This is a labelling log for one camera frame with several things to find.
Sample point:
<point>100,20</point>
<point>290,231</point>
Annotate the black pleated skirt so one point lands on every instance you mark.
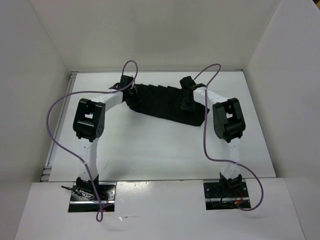
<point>164,102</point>

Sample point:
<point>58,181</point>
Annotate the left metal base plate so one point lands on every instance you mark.
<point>84,202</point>

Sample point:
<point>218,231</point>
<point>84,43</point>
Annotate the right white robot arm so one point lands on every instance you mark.
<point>228,125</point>

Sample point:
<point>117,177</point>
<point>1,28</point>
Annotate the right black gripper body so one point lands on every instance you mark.
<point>187,104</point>

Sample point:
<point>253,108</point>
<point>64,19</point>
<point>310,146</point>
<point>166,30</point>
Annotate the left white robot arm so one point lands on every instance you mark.
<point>89,125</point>

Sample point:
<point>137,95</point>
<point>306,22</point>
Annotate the metal base plate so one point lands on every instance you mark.
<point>84,202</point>
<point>216,200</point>

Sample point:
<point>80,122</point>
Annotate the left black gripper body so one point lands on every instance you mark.
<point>133,98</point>

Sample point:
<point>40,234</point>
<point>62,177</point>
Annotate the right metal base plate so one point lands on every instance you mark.
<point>216,200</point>

